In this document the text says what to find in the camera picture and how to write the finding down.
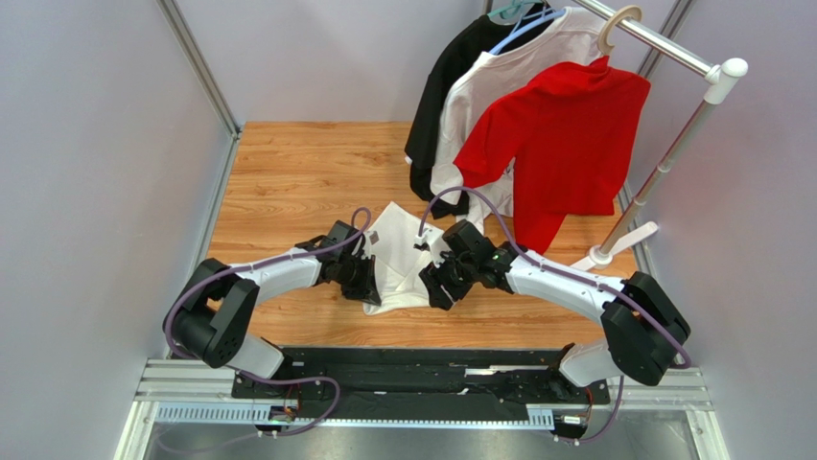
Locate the blue hanger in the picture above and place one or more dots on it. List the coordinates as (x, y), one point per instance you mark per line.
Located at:
(527, 23)

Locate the teal hanger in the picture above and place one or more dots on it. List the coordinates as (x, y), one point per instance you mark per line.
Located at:
(506, 13)

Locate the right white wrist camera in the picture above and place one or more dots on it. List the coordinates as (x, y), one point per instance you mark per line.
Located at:
(421, 243)

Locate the red t-shirt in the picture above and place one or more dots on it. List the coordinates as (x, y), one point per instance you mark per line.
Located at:
(568, 135)

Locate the black t-shirt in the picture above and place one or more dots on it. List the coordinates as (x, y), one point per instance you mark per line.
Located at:
(455, 60)

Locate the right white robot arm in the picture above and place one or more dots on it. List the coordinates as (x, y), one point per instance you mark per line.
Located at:
(643, 330)

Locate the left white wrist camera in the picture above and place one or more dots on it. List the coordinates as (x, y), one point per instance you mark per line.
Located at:
(366, 248)

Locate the white flower print t-shirt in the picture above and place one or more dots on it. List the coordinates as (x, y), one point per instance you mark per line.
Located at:
(570, 35)

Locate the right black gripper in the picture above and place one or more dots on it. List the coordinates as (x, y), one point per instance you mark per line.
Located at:
(446, 276)

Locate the wooden hanger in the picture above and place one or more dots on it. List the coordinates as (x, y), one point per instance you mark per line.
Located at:
(604, 45)

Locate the white cloth napkin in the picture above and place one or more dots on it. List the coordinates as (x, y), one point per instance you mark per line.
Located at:
(398, 263)

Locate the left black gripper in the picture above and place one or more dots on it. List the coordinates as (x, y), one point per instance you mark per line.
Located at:
(366, 290)

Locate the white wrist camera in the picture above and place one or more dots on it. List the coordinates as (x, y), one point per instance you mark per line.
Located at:
(421, 243)
(366, 248)

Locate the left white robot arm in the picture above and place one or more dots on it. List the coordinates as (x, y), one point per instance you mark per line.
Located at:
(210, 318)

